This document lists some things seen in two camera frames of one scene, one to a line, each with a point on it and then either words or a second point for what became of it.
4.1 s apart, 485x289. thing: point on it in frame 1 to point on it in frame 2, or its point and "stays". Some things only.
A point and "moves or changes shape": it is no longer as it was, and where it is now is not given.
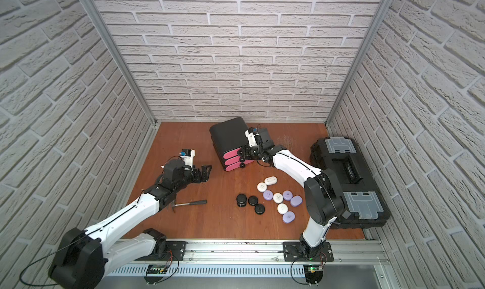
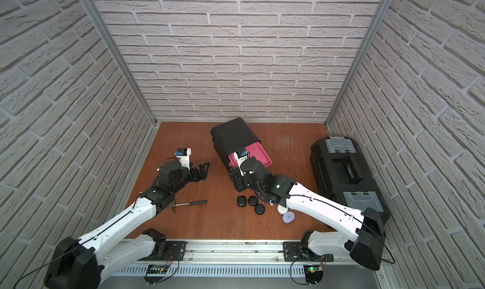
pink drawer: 232,153 moves or changes shape
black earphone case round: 252,200 stays
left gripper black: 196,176 stays
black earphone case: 259,209 stays
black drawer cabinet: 227,137 stays
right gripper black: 246,149 to 237,180
